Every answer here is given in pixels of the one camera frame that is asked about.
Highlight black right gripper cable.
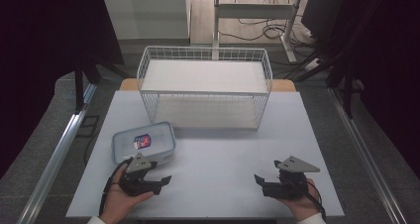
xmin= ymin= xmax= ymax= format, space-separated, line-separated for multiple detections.
xmin=306 ymin=179 xmax=328 ymax=222

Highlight white wire shelf rack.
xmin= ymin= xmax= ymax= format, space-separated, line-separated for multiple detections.
xmin=136 ymin=45 xmax=274 ymax=131

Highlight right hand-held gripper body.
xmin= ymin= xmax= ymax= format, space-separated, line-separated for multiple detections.
xmin=273 ymin=156 xmax=321 ymax=200

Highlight person's right hand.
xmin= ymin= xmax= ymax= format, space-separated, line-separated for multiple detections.
xmin=276 ymin=178 xmax=324 ymax=223

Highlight black metal stand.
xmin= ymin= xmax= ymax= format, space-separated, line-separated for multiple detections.
xmin=325 ymin=0 xmax=380 ymax=120
xmin=72 ymin=56 xmax=102 ymax=115

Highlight person's left white sleeve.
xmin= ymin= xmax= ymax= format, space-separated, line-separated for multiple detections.
xmin=86 ymin=215 xmax=107 ymax=224

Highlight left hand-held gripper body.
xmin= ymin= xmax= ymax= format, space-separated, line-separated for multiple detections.
xmin=118 ymin=152 xmax=158 ymax=197

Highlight person's left hand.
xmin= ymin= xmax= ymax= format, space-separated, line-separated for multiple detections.
xmin=99 ymin=183 xmax=156 ymax=224

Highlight white metal desk frame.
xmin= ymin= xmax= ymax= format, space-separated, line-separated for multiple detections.
xmin=211 ymin=0 xmax=304 ymax=63

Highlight wooden table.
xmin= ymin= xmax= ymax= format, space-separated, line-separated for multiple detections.
xmin=118 ymin=77 xmax=297 ymax=93

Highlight white cabinet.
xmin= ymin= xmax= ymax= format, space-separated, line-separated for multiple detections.
xmin=100 ymin=0 xmax=192 ymax=48

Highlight dark curtain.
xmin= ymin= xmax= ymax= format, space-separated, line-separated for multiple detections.
xmin=301 ymin=0 xmax=420 ymax=172
xmin=0 ymin=0 xmax=126 ymax=180

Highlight black floor cables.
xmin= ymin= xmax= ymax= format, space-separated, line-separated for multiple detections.
xmin=217 ymin=0 xmax=318 ymax=79

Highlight aluminium rail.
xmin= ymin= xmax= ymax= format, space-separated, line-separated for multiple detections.
xmin=16 ymin=83 xmax=98 ymax=224
xmin=328 ymin=86 xmax=408 ymax=224

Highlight person's white sleeve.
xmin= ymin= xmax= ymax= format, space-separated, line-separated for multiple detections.
xmin=296 ymin=212 xmax=327 ymax=224
xmin=86 ymin=215 xmax=107 ymax=224

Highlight white power strip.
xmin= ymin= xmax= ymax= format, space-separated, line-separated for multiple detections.
xmin=304 ymin=57 xmax=324 ymax=72

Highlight person's right white sleeve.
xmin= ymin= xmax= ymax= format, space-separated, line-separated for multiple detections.
xmin=296 ymin=212 xmax=327 ymax=224

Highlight clear plastic food container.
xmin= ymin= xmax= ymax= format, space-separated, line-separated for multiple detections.
xmin=111 ymin=121 xmax=177 ymax=166

